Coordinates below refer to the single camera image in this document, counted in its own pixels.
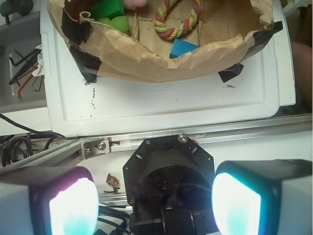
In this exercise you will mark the set of hex keys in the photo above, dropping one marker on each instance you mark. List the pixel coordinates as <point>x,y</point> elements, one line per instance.
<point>22,67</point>

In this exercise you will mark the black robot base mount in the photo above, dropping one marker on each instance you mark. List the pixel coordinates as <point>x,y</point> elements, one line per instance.
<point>168,183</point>

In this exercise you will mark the aluminium extrusion rail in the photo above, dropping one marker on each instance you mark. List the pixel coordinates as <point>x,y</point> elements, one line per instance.
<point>288,137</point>

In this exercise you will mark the pink plush toy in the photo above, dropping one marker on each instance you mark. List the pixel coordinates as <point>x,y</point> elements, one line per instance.
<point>133,4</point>

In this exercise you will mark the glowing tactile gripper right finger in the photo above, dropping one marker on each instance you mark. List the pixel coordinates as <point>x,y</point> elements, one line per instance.
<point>270,197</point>

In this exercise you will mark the multicolour rope ring toy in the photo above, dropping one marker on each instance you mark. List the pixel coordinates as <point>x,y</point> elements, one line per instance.
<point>183,27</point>

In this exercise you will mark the green foam block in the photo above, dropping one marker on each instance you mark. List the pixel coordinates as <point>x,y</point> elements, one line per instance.
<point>107,9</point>

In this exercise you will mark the brown paper bag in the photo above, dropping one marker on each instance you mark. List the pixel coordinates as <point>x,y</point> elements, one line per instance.
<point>228,32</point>

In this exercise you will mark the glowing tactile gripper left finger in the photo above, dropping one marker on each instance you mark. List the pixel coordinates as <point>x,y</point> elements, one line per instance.
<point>38,200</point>

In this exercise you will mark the blue foam block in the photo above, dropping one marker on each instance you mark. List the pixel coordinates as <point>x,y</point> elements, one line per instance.
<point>181,47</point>

